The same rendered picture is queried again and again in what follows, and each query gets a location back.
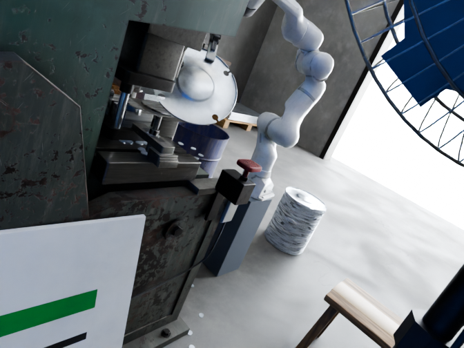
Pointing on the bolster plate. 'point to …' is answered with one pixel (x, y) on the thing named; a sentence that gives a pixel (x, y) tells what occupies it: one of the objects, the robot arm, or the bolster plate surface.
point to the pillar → (120, 110)
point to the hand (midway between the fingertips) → (211, 53)
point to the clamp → (157, 144)
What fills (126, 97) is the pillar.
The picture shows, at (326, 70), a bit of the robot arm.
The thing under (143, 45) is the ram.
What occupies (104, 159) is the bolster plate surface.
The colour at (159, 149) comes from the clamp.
